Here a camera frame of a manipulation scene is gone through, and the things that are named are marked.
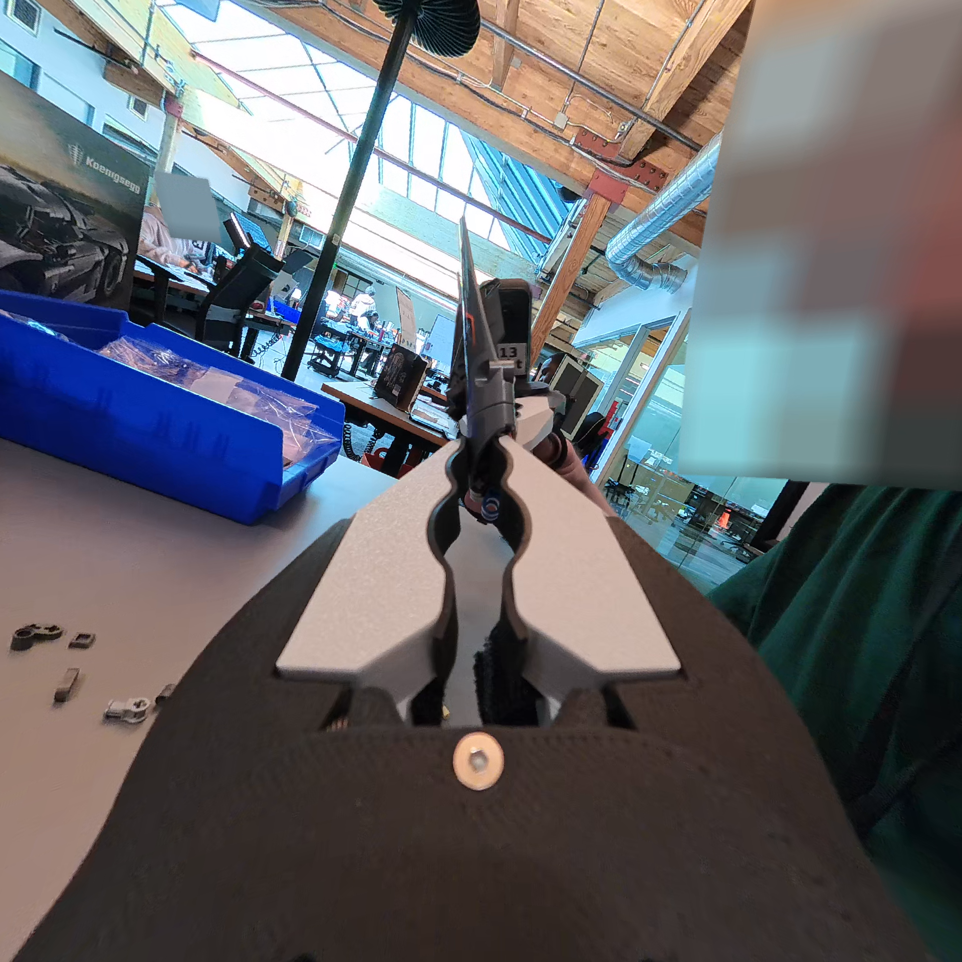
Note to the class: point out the light grey lego axle connector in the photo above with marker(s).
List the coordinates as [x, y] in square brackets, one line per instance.
[126, 709]

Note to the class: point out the black office chair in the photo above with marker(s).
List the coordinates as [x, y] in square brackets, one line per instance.
[237, 297]

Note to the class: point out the black pole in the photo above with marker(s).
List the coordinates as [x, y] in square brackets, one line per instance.
[349, 195]

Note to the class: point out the silver air duct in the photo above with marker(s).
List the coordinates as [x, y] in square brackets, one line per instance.
[661, 225]

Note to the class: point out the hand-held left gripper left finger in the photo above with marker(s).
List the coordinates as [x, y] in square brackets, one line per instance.
[368, 601]

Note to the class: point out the grey black lego subassembly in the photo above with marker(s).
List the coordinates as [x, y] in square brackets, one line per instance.
[477, 376]

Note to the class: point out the dark grey lego liftarm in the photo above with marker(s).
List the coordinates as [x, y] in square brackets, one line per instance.
[36, 636]

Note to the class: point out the wooden post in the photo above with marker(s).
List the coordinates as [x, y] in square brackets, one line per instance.
[579, 248]

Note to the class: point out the pile of clear plastic bags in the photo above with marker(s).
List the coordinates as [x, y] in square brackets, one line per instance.
[225, 391]

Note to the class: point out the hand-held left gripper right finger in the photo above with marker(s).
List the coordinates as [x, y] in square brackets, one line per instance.
[586, 601]

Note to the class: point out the black ribbed ceiling disc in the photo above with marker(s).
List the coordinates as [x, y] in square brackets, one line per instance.
[428, 26]

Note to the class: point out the dark grey lego axle connector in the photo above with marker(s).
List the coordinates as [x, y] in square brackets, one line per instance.
[164, 693]

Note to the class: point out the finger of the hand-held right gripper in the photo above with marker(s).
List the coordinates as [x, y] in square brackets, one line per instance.
[537, 425]

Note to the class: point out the person's green shirt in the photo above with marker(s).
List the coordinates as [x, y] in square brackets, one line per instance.
[864, 676]

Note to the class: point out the dark printed box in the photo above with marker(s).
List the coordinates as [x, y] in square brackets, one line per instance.
[400, 376]

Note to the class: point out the car printed lego box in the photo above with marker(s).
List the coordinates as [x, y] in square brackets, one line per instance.
[60, 225]

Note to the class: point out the grey computer monitor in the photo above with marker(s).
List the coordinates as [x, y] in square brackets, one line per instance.
[580, 391]

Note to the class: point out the white board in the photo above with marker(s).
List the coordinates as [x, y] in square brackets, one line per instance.
[443, 338]

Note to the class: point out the small dark lego bar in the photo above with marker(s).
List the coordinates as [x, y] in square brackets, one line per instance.
[66, 684]

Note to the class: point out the person's right hand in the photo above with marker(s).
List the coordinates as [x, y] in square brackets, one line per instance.
[579, 475]

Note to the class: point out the blue plastic bin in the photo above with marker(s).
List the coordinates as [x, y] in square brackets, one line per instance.
[150, 443]

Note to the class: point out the wooden desk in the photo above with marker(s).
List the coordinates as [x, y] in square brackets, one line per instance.
[376, 410]

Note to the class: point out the black computer monitor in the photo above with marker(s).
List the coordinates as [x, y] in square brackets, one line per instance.
[244, 233]

